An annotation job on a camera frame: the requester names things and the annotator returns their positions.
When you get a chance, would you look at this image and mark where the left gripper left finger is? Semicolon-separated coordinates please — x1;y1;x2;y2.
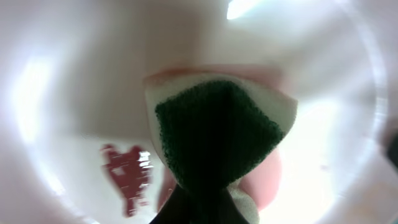
150;184;202;224

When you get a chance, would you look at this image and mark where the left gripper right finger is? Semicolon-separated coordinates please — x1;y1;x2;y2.
211;189;249;224

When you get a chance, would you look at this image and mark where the green and white sponge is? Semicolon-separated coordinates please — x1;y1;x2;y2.
144;72;297;223

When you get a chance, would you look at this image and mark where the white plate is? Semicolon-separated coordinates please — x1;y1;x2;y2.
1;1;397;223

